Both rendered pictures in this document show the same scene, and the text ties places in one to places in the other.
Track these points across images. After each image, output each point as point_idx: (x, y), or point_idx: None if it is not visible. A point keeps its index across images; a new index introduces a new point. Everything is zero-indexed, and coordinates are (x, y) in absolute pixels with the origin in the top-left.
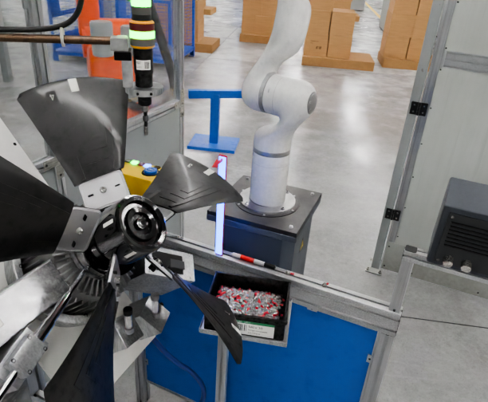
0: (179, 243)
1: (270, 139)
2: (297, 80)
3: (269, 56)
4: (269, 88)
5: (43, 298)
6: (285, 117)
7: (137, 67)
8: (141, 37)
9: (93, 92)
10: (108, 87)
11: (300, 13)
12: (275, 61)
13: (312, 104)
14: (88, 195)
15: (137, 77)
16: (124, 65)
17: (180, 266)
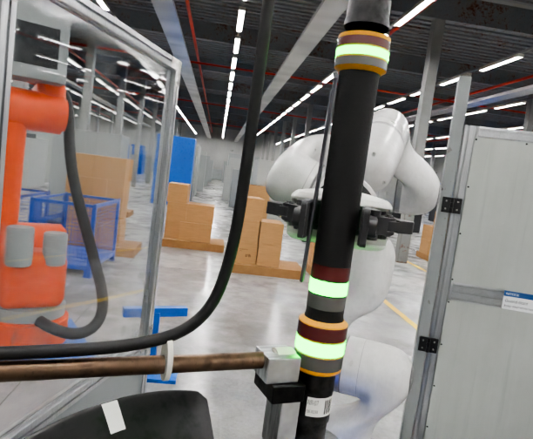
0: None
1: (350, 435)
2: (387, 347)
3: (347, 314)
4: (350, 359)
5: None
6: (378, 403)
7: (308, 411)
8: (331, 354)
9: (152, 428)
10: (178, 412)
11: (387, 259)
12: (352, 319)
13: (412, 382)
14: None
15: (302, 431)
16: (286, 409)
17: None
